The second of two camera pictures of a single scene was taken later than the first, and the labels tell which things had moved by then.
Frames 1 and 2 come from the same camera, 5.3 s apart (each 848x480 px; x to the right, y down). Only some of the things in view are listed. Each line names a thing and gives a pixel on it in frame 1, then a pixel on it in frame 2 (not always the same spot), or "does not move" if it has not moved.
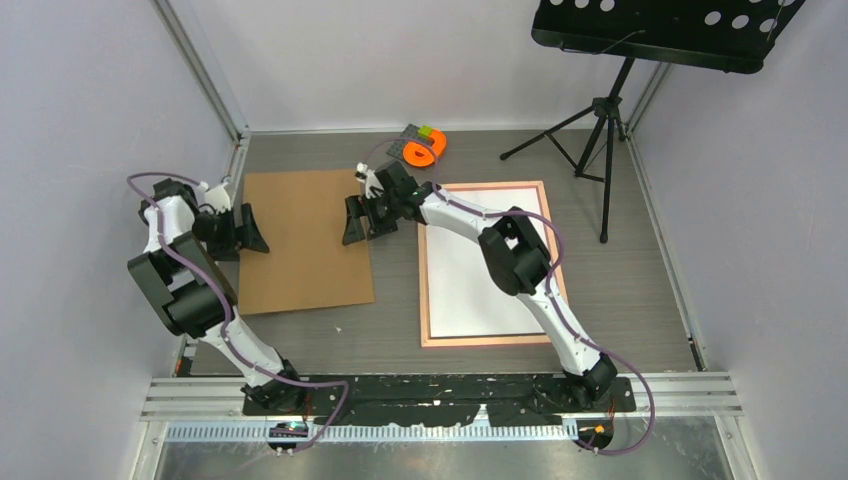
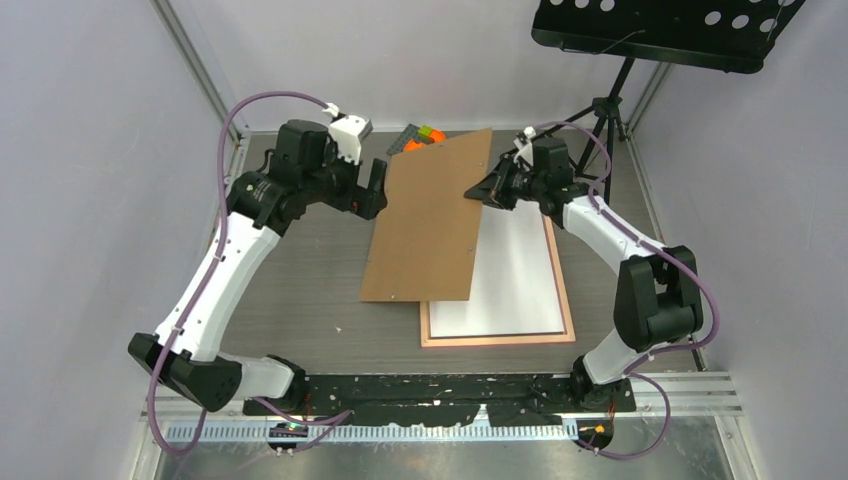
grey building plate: x=408 y=134 does not move
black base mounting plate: x=511 y=400 does not move
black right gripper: x=353 y=232 → x=493 y=187
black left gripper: x=252 y=237 → x=364 y=202
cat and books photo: x=466 y=298 does not move
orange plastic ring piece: x=421 y=155 does not move
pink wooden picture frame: x=549 y=243 does not move
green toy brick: x=424 y=131 does not move
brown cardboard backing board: x=300 y=216 → x=424 y=243
